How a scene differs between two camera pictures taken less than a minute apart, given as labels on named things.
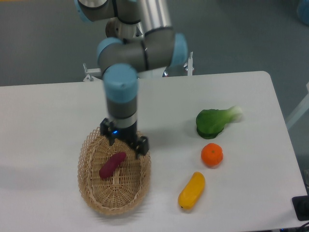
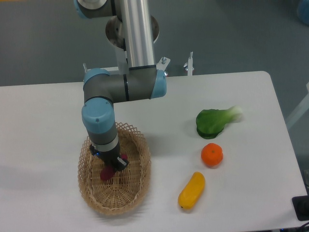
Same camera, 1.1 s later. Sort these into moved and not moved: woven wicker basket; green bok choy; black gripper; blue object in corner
Moved: black gripper
Not moved: green bok choy; woven wicker basket; blue object in corner
